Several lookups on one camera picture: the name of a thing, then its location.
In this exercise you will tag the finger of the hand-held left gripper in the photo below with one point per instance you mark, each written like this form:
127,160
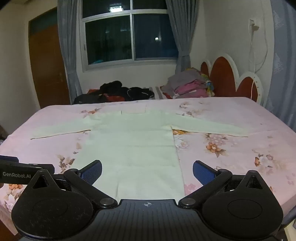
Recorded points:
8,159

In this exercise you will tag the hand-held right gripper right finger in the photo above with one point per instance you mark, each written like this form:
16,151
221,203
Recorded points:
203,173

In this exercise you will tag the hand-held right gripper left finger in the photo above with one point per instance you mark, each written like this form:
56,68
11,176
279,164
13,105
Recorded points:
92,172

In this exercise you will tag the cream long-sleeve shirt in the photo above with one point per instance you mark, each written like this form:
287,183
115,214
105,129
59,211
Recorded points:
138,143

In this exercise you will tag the pile of dark clothes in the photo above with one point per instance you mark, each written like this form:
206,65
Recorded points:
111,89

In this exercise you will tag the stack of folded clothes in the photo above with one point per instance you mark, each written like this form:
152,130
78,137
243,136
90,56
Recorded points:
189,85

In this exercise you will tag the pink floral bedsheet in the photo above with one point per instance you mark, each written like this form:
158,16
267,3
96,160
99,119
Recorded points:
231,120

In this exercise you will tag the striped bedsheet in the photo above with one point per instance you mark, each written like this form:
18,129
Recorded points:
159,93

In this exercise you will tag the brown wooden door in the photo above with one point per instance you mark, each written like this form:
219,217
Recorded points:
46,69

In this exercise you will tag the red and white headboard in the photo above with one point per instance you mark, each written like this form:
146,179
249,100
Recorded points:
223,76

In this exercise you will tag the grey curtain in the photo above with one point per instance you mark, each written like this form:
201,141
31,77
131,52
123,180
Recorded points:
182,34
69,46

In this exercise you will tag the patterned blue curtain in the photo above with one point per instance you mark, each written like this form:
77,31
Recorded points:
284,69

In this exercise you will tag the sliding glass window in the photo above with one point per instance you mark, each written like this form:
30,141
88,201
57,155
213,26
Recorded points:
108,39

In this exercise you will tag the white wall socket with charger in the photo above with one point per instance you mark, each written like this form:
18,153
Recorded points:
254,24

